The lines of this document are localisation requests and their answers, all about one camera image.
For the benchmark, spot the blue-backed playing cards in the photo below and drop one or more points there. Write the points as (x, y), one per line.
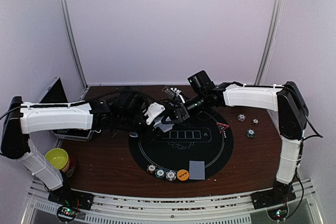
(196, 170)

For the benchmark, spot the yellow-green bowl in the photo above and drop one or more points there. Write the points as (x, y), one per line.
(59, 158)

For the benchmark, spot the orange big blind button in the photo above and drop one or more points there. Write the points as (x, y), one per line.
(182, 175)

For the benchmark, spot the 100 chips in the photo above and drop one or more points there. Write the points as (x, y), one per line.
(151, 169)

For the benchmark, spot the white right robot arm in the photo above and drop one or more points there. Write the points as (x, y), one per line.
(283, 100)

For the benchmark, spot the clear round dealer button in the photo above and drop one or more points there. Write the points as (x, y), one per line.
(133, 134)

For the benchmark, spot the grey card deck box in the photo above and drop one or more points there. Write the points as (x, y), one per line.
(162, 127)

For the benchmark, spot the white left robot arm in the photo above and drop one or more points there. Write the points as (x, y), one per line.
(26, 120)

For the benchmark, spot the green blue 50 chip stack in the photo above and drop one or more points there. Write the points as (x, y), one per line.
(250, 133)

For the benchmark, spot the aluminium front rail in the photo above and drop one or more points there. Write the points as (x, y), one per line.
(234, 208)

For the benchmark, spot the aluminium frame post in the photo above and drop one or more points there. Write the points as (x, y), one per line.
(270, 41)
(72, 43)

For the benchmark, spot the left aluminium frame post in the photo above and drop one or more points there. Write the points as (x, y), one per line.
(72, 43)

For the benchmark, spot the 10 chips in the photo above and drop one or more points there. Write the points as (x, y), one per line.
(170, 175)

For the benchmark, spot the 50 chips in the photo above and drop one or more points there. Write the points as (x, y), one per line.
(160, 173)

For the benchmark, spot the right aluminium frame post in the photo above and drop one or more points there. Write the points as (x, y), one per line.
(270, 41)

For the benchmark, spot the aluminium poker case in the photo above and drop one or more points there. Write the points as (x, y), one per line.
(54, 93)

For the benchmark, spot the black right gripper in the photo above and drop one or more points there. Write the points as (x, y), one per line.
(184, 113)

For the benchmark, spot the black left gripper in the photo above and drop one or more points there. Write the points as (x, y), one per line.
(150, 133)

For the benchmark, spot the blue white 10 chip stack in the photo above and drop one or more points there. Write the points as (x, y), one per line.
(241, 117)

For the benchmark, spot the round black poker mat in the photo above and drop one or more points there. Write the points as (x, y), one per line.
(197, 139)

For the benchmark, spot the red black 100 chip stack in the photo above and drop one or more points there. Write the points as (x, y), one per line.
(255, 122)

